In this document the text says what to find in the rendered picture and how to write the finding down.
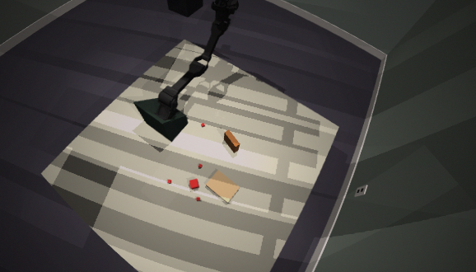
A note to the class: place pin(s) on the red square block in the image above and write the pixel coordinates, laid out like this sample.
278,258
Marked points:
194,184

